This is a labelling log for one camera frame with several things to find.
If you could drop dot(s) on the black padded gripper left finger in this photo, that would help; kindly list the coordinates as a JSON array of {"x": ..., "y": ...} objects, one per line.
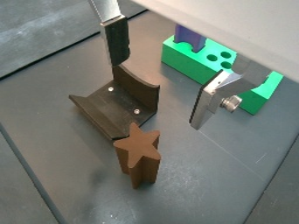
[{"x": 114, "y": 29}]

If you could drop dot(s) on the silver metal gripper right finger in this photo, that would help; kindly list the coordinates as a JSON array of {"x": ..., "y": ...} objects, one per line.
[{"x": 219, "y": 93}]

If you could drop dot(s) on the brown star-shaped block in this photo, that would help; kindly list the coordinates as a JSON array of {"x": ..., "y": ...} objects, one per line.
[{"x": 138, "y": 155}]

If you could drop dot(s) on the green shape sorting board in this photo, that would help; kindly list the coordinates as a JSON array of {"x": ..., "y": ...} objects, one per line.
[{"x": 201, "y": 65}]

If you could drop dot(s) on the purple rectangular notched block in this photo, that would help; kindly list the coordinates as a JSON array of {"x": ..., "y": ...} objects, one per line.
[{"x": 189, "y": 36}]

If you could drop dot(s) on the black curved block holder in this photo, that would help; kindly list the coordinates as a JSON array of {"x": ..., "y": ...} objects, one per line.
[{"x": 126, "y": 101}]

